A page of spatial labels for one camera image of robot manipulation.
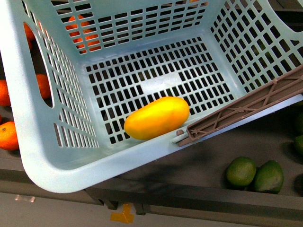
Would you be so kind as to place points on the orange tangerine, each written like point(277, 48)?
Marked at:
point(4, 94)
point(29, 35)
point(83, 34)
point(43, 85)
point(8, 136)

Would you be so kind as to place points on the green avocado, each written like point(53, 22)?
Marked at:
point(241, 171)
point(298, 144)
point(269, 178)

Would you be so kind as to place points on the yellow mango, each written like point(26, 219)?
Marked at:
point(157, 118)

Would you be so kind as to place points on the brown basket handle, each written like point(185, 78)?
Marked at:
point(275, 95)

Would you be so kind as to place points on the light blue plastic basket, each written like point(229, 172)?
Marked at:
point(77, 68)

